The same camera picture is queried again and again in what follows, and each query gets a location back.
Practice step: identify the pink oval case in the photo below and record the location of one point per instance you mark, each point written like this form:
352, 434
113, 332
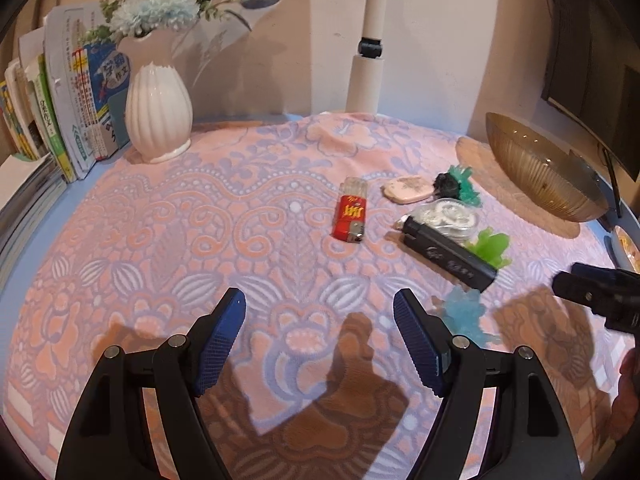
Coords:
408, 190

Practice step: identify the red lighter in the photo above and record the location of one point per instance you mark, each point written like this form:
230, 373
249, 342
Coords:
350, 212

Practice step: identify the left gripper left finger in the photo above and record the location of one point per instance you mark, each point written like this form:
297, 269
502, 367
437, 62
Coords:
110, 437

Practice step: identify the light blue plastic leaf toy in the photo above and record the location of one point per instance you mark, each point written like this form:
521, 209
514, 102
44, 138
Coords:
461, 311

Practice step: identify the clear correction tape dispenser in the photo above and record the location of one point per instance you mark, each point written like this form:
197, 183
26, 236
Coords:
449, 217

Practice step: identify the stack of books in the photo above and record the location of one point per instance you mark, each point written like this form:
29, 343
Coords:
62, 100

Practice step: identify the black television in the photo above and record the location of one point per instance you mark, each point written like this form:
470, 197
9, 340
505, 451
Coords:
592, 73

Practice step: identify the amber glass bowl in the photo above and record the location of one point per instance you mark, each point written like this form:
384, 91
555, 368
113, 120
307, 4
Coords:
559, 182

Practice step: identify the black rectangular lighter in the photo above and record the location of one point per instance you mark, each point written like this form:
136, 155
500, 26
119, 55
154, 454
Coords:
448, 255

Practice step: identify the light green plastic leaf toy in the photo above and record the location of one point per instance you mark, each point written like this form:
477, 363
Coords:
490, 247

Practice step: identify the pink patterned tablecloth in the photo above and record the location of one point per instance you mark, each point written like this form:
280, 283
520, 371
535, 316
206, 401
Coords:
319, 384

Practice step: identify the white ribbed vase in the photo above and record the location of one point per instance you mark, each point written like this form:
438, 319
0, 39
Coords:
159, 113

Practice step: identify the small snack plate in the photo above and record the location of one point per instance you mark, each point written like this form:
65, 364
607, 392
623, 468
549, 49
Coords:
626, 253

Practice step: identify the dark green plastic leaf toy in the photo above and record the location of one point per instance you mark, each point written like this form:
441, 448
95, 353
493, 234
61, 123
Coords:
466, 192

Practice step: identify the white lamp pole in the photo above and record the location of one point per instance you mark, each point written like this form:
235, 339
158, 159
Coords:
365, 81

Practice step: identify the person's right hand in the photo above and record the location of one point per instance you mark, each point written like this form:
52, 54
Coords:
626, 404

